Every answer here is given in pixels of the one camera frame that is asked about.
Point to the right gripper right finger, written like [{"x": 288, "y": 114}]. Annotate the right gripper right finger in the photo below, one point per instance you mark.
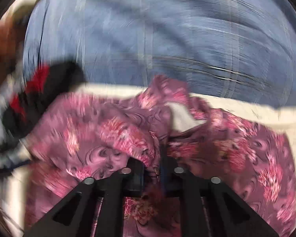
[{"x": 209, "y": 207}]

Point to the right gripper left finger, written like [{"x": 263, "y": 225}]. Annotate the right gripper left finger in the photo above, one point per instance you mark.
[{"x": 93, "y": 207}]

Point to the purple floral cloth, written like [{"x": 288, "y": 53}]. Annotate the purple floral cloth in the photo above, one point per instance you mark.
[{"x": 83, "y": 135}]

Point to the cream leaf-print duvet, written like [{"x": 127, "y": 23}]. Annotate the cream leaf-print duvet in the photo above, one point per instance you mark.
[{"x": 281, "y": 120}]

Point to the black and red garment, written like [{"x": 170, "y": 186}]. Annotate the black and red garment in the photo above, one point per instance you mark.
[{"x": 48, "y": 82}]

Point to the blue plaid quilt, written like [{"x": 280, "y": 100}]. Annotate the blue plaid quilt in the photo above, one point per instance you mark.
[{"x": 236, "y": 49}]

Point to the orange cloth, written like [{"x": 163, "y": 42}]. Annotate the orange cloth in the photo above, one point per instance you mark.
[{"x": 8, "y": 39}]

